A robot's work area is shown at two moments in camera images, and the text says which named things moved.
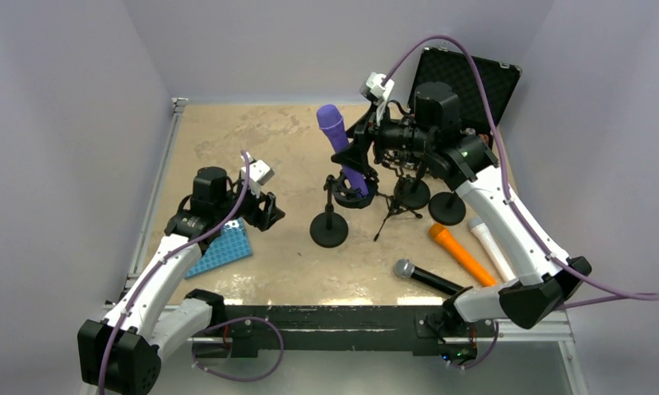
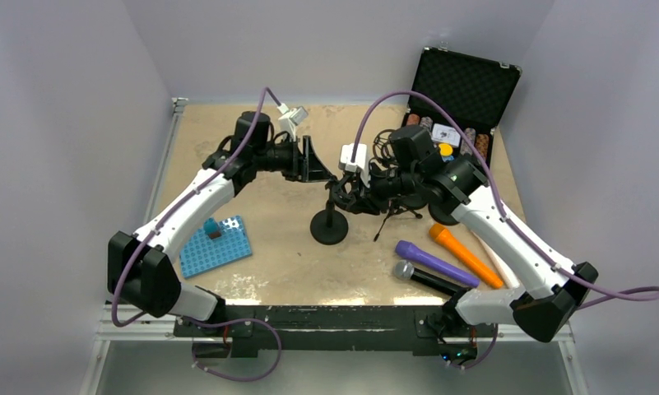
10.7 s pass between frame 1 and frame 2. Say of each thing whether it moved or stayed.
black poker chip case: stayed
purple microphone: moved
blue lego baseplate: stayed
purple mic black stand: stayed
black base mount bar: stayed
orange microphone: stayed
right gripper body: moved
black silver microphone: stayed
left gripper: moved
